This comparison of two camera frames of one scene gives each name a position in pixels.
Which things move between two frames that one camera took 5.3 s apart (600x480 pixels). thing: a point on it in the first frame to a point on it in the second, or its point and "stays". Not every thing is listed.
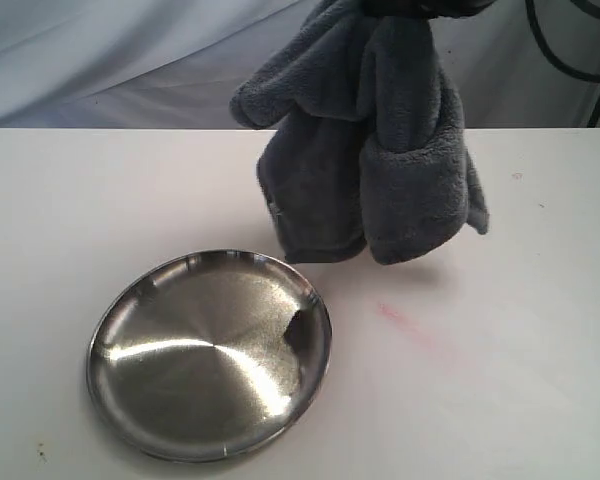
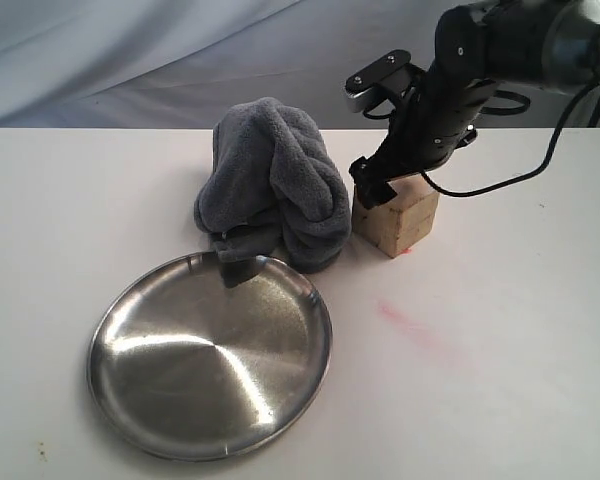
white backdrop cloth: [179, 64] stays
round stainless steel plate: [209, 357] stays
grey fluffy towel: [363, 148] to [270, 191]
